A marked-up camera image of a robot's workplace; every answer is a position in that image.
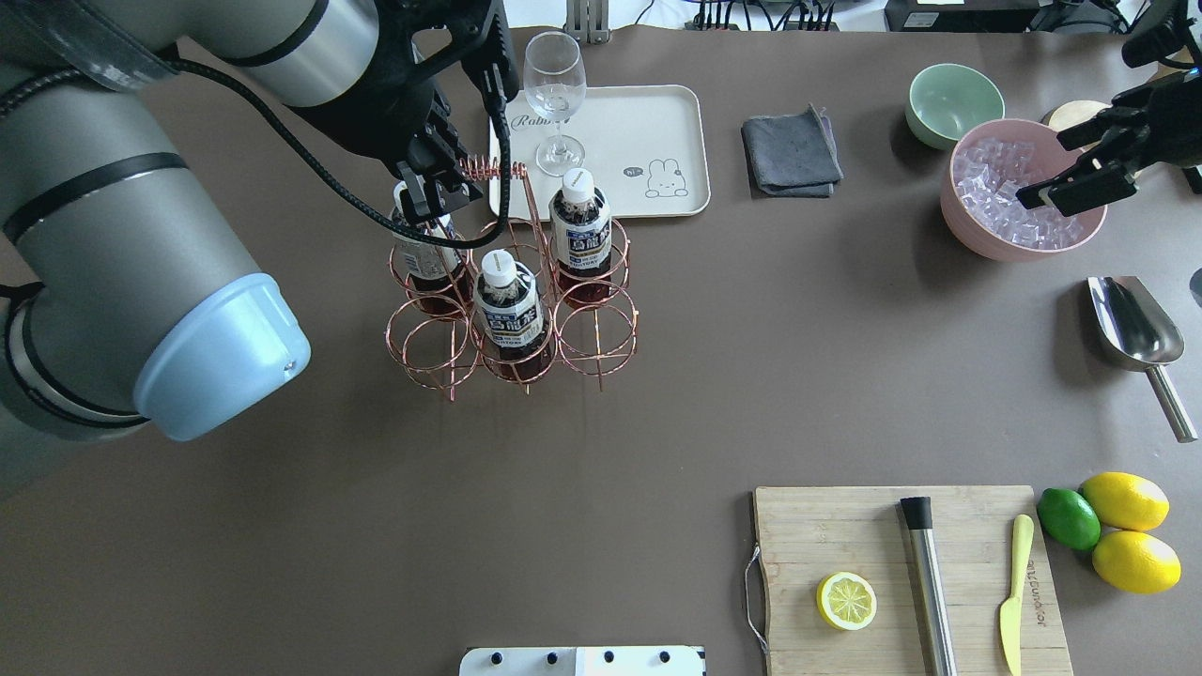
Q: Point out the yellow lemon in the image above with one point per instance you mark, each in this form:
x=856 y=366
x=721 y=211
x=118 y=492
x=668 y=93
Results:
x=1136 y=562
x=1126 y=501

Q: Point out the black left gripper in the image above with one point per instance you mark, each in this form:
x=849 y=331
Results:
x=368 y=120

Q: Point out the lower yellow lemon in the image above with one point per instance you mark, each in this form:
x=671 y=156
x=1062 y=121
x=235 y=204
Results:
x=1136 y=562

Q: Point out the upper yellow lemon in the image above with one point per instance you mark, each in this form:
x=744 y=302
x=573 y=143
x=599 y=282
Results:
x=1126 y=501

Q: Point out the half lemon slice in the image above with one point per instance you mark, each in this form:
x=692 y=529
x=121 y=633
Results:
x=846 y=601

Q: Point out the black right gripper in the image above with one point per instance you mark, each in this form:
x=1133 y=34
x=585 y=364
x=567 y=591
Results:
x=1167 y=119

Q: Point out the yellow plastic knife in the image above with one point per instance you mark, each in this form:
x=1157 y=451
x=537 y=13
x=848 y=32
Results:
x=1010 y=612

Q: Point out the steel ice scoop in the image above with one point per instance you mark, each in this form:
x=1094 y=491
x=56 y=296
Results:
x=1138 y=335

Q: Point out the tea bottle white cap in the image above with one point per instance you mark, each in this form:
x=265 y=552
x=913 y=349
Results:
x=582 y=224

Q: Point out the green lime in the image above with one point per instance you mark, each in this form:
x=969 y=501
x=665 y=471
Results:
x=1068 y=518

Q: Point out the tea bottle front centre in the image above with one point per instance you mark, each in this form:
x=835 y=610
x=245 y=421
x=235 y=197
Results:
x=512 y=319

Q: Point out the wooden cutting board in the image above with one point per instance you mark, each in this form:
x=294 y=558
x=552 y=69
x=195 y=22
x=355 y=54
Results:
x=807 y=533

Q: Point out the pink bowl with ice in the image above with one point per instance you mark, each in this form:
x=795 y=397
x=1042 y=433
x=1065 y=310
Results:
x=979 y=195

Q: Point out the steel muddler black tip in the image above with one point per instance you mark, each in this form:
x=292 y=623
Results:
x=917 y=513

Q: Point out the mint green bowl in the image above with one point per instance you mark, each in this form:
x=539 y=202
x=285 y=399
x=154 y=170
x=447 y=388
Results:
x=945 y=101

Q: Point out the copper wire bottle basket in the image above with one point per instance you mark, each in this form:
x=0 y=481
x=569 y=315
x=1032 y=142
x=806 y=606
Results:
x=554 y=289

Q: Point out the grey folded cloth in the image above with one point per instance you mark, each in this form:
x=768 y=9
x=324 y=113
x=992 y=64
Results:
x=793 y=156

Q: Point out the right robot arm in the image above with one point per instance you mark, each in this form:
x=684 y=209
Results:
x=1167 y=33

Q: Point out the clear wine glass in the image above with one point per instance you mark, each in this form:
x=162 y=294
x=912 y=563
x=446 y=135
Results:
x=555 y=86

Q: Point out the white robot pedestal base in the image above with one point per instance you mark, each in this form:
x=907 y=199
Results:
x=585 y=660

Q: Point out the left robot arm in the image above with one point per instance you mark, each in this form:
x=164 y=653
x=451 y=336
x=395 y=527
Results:
x=146 y=306

